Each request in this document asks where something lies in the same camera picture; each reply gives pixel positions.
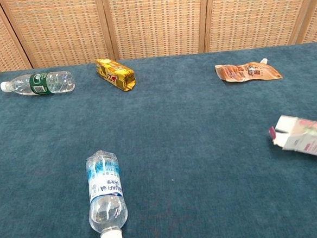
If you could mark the floral toothpaste box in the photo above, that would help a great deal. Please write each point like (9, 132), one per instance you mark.
(306, 138)

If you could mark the blue carpet table mat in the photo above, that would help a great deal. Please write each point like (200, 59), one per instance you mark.
(178, 164)

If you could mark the golden snack package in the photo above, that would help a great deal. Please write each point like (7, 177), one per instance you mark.
(120, 75)

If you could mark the brown spout pouch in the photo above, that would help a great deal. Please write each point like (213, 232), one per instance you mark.
(242, 72)

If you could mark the woven bamboo folding screen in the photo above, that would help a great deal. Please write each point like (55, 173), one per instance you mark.
(154, 21)

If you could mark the blue label water bottle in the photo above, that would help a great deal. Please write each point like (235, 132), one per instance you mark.
(107, 209)

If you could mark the green label water bottle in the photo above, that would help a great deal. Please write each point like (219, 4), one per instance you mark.
(55, 82)

